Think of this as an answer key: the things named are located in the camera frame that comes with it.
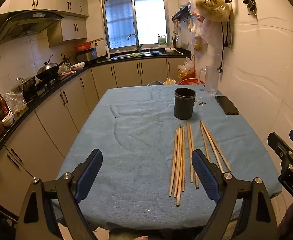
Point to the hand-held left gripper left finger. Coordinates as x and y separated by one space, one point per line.
91 172

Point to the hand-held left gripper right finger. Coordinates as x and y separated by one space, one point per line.
204 172

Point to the group of wooden chopsticks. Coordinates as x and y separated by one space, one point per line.
180 155

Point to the black cylindrical chopstick holder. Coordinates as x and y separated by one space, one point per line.
184 105

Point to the blue towel tablecloth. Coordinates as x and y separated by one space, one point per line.
136 140

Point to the beige lower kitchen cabinets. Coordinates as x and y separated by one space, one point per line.
61 110

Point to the small metal bits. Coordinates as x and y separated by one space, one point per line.
201 102

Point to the black smartphone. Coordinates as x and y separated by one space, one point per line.
227 105

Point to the black kitchen countertop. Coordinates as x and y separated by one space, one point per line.
31 103

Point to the red plastic basket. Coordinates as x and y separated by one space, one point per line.
190 81

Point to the clear glass pitcher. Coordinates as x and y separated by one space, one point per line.
211 80

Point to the yellow plastic bag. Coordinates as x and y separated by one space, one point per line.
169 81

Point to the gas stove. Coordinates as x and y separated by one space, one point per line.
47 85

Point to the white mortar bowl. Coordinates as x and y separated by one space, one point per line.
7 121

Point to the clear plastic bag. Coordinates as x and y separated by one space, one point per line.
16 102

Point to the orange bin with bag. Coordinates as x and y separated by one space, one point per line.
186 70

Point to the plastic bag with food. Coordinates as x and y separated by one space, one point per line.
65 70

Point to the stainless steel pot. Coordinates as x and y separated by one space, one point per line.
26 86

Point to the black wok with lid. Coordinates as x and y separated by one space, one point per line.
47 71

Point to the stainless steel countertop appliance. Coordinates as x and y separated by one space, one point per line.
86 55

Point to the white squeeze bottle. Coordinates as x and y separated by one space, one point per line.
108 52

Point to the stainless steel sink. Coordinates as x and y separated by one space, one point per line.
126 55

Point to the green dish cloth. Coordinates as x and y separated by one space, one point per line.
135 54

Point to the red plastic basin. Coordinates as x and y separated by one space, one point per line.
82 47

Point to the white bowl with spoon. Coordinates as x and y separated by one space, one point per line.
170 50

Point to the dark utensil cup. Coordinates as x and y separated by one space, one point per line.
174 42

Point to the clear hanging plastic bags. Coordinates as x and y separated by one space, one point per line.
204 35

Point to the green detergent bottle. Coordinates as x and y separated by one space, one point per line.
162 41

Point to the chrome sink faucet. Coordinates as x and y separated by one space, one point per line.
136 40

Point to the yellowish hanging plastic bag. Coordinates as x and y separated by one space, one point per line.
212 7

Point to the kitchen window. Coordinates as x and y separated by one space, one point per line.
134 15

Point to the black range hood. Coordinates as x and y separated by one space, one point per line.
24 22

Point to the wall socket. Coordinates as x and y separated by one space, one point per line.
229 41

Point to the wooden wall hook rail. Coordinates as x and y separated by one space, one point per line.
96 40

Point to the small beige wall cabinet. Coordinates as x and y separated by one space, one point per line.
70 30

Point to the black wall shelf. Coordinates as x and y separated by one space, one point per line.
181 12

